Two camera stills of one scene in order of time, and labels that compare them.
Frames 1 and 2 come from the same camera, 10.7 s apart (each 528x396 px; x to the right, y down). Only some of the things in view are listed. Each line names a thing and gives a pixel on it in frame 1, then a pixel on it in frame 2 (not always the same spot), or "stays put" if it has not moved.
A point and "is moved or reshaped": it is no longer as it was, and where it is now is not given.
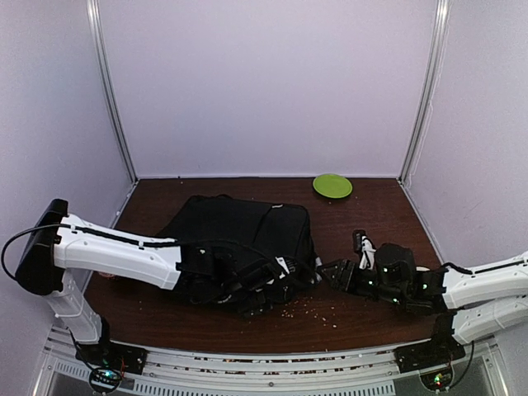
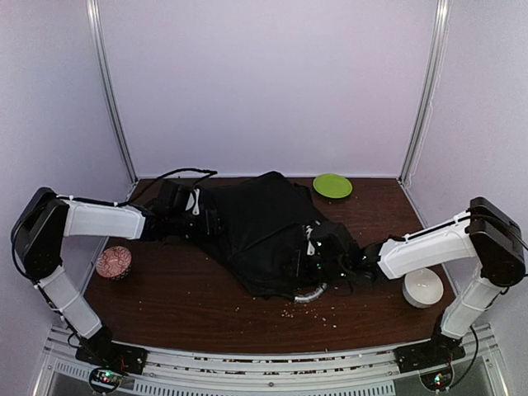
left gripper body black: x=252 y=306 to x=196 y=231
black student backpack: x=242 y=252 is moved or reshaped
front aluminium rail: x=365 y=372 stays put
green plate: x=332 y=186 stays put
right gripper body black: x=354 y=286 to x=305 y=271
